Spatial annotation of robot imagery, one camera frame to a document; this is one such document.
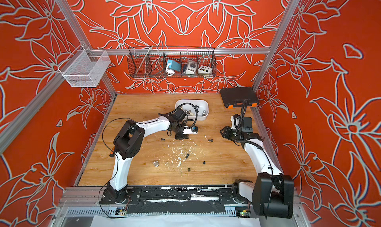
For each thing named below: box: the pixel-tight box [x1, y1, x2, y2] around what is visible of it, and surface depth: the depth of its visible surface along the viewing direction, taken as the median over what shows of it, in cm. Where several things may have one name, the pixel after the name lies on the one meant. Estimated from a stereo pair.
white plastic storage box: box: [174, 99, 209, 121], surface depth 105 cm
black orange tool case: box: [219, 87, 260, 110], surface depth 118 cm
